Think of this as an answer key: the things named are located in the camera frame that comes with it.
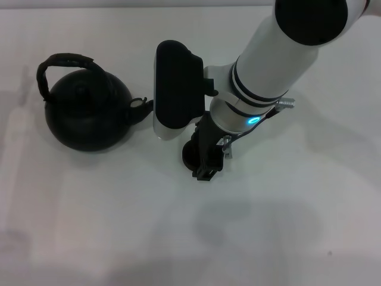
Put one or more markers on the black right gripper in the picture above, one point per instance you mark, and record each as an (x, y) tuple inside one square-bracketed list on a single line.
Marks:
[(208, 143)]

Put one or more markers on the small silver gripper connector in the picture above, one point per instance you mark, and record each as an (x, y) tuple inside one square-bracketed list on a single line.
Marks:
[(227, 146)]

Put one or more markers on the black round teapot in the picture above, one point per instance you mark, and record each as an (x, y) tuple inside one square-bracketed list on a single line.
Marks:
[(86, 119)]

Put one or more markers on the small dark teacup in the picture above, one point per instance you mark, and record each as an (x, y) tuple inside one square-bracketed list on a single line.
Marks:
[(189, 155)]

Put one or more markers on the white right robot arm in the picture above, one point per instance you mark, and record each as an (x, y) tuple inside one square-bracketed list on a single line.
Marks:
[(268, 59)]

